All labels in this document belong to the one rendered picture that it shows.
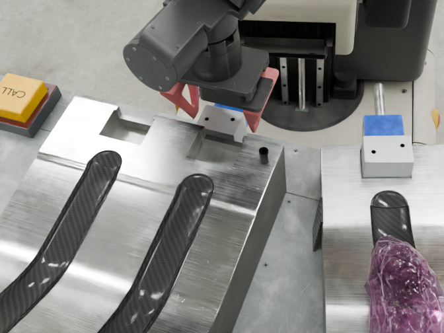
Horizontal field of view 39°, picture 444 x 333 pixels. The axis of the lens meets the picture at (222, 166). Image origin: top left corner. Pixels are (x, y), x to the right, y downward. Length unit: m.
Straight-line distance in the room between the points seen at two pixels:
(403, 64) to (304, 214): 0.81
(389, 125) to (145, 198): 0.28
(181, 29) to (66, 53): 1.65
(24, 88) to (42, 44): 1.39
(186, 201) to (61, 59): 1.58
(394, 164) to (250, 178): 0.15
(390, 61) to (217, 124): 0.79
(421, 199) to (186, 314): 0.27
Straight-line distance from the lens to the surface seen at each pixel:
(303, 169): 0.77
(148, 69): 0.59
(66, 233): 0.68
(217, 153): 0.71
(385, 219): 0.68
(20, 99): 0.88
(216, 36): 0.63
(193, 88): 0.76
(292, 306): 0.68
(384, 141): 0.69
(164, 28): 0.57
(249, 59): 0.70
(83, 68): 2.13
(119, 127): 0.76
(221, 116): 0.75
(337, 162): 0.71
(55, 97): 0.90
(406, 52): 1.47
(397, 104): 1.53
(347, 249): 0.64
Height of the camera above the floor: 1.43
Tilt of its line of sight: 54 degrees down
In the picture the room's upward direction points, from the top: 11 degrees counter-clockwise
